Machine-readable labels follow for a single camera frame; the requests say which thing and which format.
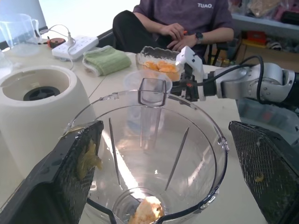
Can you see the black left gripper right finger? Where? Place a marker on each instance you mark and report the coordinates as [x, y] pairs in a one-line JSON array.
[[271, 168]]

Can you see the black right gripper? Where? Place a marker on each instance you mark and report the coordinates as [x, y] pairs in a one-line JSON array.
[[189, 89]]

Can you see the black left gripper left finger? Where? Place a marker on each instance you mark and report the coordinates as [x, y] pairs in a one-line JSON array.
[[46, 186]]

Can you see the clear blender jar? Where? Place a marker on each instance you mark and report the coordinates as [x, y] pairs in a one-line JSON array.
[[198, 121]]

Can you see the peeled orange segment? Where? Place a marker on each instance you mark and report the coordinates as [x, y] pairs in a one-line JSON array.
[[148, 211]]

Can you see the orange segments pile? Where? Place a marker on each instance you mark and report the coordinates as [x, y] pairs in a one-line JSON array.
[[163, 67]]

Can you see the cream blender base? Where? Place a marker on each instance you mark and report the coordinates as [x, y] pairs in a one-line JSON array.
[[30, 126]]

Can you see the person's left hand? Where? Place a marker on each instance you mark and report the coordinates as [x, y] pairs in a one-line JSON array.
[[183, 43]]

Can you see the person's right hand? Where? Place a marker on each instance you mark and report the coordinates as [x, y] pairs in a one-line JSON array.
[[172, 30]]

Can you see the scalloped glass bowl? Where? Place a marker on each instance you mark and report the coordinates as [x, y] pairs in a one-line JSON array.
[[154, 53]]

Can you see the clear empty glass bowl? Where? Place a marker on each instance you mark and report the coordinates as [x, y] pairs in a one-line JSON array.
[[134, 80]]

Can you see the clear storage bin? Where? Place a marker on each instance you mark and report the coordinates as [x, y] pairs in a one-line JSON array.
[[268, 116]]

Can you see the black wristwatch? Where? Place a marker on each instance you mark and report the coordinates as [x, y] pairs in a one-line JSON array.
[[199, 37]]

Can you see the green ribbed towel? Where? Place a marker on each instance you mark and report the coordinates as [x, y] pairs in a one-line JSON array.
[[107, 61]]

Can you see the person in purple shirt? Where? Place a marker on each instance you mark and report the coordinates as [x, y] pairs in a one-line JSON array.
[[182, 14]]

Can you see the white power strip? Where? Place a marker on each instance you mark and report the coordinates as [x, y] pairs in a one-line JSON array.
[[79, 45]]

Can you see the cluttered storage shelf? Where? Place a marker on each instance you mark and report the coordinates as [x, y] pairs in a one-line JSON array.
[[268, 35]]

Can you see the orange black tape measure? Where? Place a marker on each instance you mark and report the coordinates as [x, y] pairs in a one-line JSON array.
[[56, 42]]

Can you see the clear measuring pitcher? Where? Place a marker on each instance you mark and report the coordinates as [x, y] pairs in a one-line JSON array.
[[16, 32]]

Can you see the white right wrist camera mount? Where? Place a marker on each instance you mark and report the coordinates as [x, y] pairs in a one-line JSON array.
[[190, 58]]

